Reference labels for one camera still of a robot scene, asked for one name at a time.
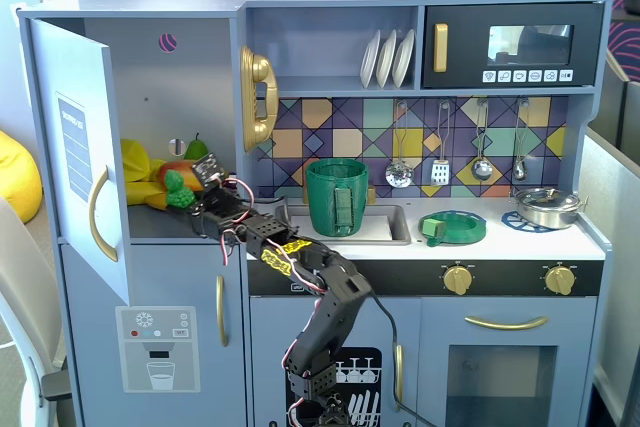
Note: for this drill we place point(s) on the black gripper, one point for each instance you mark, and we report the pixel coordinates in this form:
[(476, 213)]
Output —
[(201, 213)]

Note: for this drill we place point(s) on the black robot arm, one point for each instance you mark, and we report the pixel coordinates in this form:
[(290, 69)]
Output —
[(330, 307)]

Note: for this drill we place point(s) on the blue shopping list cabinet door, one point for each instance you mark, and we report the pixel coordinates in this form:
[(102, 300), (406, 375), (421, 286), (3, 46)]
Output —
[(75, 147)]

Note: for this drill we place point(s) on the orange red toy fruit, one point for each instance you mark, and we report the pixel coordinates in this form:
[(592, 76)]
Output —
[(186, 169)]

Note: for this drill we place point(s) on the green toy pear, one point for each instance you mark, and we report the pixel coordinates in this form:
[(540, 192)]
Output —
[(196, 149)]

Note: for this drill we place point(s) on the yellow toy banana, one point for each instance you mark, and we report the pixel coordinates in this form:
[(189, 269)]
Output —
[(135, 167)]

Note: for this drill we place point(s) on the green ribbed cup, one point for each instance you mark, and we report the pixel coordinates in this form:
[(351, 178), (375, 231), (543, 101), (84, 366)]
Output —
[(325, 197)]

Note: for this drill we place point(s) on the gold toy telephone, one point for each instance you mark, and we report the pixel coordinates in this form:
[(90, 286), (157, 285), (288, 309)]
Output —
[(260, 72)]

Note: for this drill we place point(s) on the grey toy sink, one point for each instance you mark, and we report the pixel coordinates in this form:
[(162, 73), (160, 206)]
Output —
[(395, 227)]

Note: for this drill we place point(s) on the yellow bean bag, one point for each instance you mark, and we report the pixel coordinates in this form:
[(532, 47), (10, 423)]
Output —
[(17, 177)]

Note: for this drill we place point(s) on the steel skimmer spoon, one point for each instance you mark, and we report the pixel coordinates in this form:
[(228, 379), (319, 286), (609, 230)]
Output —
[(399, 174)]

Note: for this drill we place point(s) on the grey office chair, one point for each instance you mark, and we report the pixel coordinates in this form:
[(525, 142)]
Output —
[(25, 322)]

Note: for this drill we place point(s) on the white toy plate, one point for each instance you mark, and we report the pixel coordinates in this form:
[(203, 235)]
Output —
[(370, 62), (402, 59), (386, 59)]

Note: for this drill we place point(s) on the small green cube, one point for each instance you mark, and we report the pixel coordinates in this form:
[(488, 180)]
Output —
[(433, 228)]

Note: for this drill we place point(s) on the steel slotted spatula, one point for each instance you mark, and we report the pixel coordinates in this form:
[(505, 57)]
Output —
[(440, 172)]

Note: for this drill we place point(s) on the blue wooden toy kitchen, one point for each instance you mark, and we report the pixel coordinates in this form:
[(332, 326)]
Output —
[(450, 257)]

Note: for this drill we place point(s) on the green round dish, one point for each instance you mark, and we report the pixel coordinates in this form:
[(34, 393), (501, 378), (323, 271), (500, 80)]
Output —
[(465, 232)]

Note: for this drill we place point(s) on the gold stove knob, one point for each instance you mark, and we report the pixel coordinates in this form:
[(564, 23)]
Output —
[(457, 279), (560, 280)]

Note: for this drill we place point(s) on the white paper sign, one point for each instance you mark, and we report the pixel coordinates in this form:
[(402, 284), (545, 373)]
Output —
[(19, 9)]

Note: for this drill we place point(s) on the steel ladle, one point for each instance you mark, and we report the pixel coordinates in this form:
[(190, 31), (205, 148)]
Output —
[(481, 169)]

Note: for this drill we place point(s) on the blue round trivet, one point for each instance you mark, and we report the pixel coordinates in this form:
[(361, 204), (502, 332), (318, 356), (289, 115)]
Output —
[(510, 222)]

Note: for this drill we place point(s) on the black toy microwave door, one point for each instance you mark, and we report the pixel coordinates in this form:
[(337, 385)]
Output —
[(465, 47)]

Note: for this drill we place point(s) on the steel serving spoon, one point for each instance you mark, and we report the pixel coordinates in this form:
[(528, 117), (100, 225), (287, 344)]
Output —
[(520, 169)]

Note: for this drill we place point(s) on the steel toy pot with lid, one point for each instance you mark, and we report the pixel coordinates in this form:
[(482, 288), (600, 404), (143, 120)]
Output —
[(545, 207)]

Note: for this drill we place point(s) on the grey desk divider panel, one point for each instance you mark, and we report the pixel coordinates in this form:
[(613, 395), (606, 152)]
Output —
[(610, 247)]

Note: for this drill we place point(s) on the small wrist camera board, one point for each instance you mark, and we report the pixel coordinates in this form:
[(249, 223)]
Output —
[(206, 167)]

